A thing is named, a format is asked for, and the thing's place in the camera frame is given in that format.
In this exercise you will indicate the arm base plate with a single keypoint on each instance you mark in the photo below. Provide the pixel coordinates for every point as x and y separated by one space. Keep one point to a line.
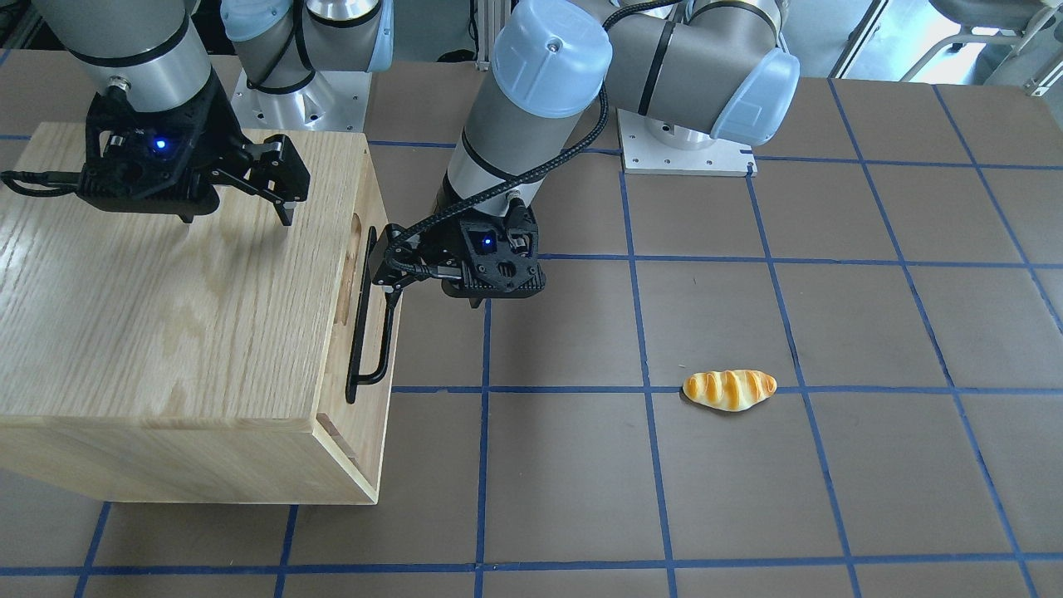
651 146
333 101

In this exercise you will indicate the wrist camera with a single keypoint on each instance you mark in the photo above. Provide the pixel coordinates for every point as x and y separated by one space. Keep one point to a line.
497 257
146 163

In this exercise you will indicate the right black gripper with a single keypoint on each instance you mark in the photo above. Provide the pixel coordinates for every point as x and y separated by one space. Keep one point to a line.
222 141

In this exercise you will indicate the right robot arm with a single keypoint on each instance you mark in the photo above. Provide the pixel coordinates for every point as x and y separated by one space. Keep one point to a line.
169 49

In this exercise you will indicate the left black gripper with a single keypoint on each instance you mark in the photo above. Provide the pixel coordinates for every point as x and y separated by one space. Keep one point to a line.
429 242

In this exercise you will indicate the wooden drawer cabinet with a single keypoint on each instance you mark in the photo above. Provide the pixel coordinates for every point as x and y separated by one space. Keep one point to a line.
145 359

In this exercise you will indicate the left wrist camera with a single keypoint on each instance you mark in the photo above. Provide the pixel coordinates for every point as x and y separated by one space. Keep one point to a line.
497 257

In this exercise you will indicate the wooden drawer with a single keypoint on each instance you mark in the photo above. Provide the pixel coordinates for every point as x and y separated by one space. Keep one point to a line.
357 431

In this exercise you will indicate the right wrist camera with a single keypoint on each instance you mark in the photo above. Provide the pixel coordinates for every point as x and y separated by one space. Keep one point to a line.
146 163

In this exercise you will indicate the toy bread roll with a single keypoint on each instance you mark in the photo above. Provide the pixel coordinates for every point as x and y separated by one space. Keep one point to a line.
729 391

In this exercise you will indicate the black drawer handle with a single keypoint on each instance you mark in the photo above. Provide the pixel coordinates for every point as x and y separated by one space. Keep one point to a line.
356 378

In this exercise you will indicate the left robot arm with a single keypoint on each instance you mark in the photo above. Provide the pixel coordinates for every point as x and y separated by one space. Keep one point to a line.
714 67

